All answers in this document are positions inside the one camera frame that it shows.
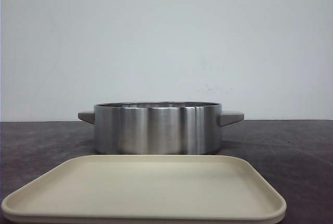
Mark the stainless steel steamer pot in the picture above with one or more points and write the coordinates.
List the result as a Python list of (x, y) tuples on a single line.
[(170, 127)]

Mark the beige rectangular plastic tray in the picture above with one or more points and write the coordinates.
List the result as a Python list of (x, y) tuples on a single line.
[(147, 189)]

